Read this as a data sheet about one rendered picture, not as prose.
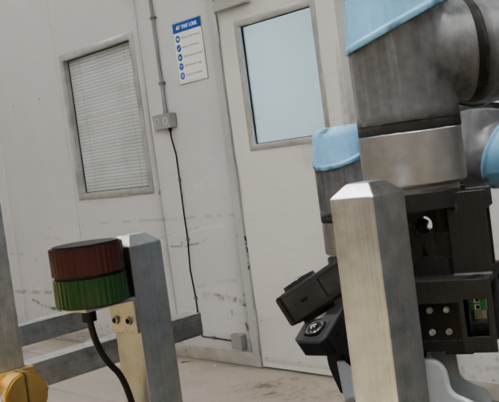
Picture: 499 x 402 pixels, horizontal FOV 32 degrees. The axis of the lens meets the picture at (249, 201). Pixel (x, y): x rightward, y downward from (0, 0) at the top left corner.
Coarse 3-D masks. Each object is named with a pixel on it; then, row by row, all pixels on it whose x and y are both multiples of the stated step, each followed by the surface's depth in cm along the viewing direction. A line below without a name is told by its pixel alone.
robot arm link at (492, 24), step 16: (464, 0) 62; (480, 0) 62; (496, 0) 62; (480, 16) 61; (496, 16) 61; (480, 32) 60; (496, 32) 60; (480, 48) 60; (496, 48) 60; (480, 64) 60; (496, 64) 61; (480, 80) 61; (496, 80) 61; (480, 96) 63; (496, 96) 63
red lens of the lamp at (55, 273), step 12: (120, 240) 70; (48, 252) 69; (60, 252) 68; (72, 252) 67; (84, 252) 67; (96, 252) 68; (108, 252) 68; (120, 252) 70; (60, 264) 68; (72, 264) 67; (84, 264) 67; (96, 264) 68; (108, 264) 68; (120, 264) 69; (60, 276) 68; (72, 276) 68
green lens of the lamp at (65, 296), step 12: (108, 276) 68; (120, 276) 69; (60, 288) 68; (72, 288) 68; (84, 288) 68; (96, 288) 68; (108, 288) 68; (120, 288) 69; (60, 300) 68; (72, 300) 68; (84, 300) 68; (96, 300) 68; (108, 300) 68; (120, 300) 69
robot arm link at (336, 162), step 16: (320, 128) 102; (336, 128) 99; (352, 128) 99; (320, 144) 100; (336, 144) 99; (352, 144) 99; (320, 160) 100; (336, 160) 99; (352, 160) 98; (320, 176) 101; (336, 176) 99; (352, 176) 99; (320, 192) 101; (336, 192) 99; (320, 208) 102
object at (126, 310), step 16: (96, 240) 71; (112, 240) 69; (112, 272) 69; (112, 304) 69; (128, 304) 72; (112, 320) 73; (128, 320) 72; (96, 336) 70; (112, 368) 71; (128, 384) 72; (128, 400) 72
